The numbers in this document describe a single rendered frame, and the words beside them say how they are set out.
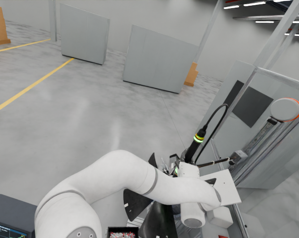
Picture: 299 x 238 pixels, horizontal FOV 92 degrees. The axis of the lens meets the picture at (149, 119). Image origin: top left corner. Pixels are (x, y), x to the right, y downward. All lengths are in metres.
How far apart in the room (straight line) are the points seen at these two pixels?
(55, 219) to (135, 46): 5.83
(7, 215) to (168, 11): 12.76
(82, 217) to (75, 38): 7.66
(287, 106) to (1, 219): 1.63
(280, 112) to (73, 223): 1.26
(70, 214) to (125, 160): 0.15
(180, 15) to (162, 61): 7.34
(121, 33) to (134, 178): 12.36
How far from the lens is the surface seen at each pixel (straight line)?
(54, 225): 0.33
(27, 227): 0.92
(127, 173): 0.39
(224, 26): 14.58
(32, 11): 13.99
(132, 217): 1.26
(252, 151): 1.41
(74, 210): 0.33
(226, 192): 1.22
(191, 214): 0.62
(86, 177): 0.40
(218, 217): 1.54
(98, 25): 7.57
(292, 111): 1.30
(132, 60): 6.05
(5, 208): 1.00
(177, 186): 0.54
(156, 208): 1.06
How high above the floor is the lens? 2.07
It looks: 30 degrees down
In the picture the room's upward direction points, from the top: 19 degrees clockwise
